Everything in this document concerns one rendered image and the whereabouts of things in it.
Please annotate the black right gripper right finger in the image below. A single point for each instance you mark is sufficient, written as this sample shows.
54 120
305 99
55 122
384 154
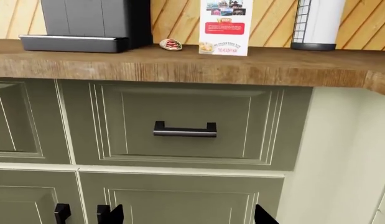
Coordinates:
263 217

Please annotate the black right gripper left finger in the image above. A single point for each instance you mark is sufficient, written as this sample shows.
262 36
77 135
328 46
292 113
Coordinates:
117 215

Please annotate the green cabinet door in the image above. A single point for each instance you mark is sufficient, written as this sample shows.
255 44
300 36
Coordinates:
179 198
30 197

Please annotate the wooden countertop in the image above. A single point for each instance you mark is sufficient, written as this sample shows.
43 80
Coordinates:
192 67

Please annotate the small red patterned object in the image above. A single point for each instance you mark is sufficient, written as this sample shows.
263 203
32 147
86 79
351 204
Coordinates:
171 44

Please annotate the white menu card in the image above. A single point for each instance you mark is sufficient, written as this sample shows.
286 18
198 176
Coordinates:
224 28

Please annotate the grey coffee machine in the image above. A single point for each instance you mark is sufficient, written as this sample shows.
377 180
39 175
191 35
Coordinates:
86 24

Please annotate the paper towel roll holder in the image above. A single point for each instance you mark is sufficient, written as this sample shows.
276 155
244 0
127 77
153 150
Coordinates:
315 24

